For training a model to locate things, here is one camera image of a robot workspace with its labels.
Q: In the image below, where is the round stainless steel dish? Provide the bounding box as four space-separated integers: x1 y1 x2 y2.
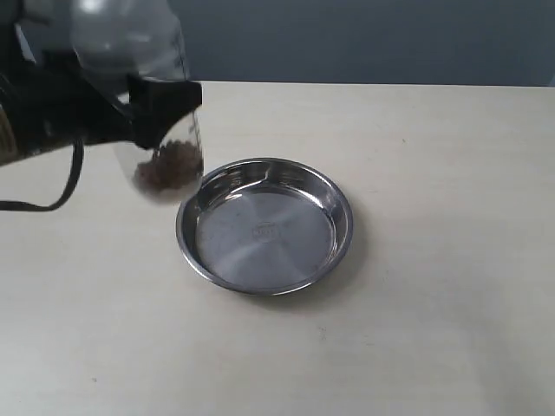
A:
176 158 354 296

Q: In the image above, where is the clear plastic shaker bottle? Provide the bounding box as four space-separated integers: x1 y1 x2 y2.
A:
71 1 204 205

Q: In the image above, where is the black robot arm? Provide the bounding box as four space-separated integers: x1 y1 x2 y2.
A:
1 17 202 165

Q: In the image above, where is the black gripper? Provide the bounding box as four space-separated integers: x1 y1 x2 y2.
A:
1 17 203 159

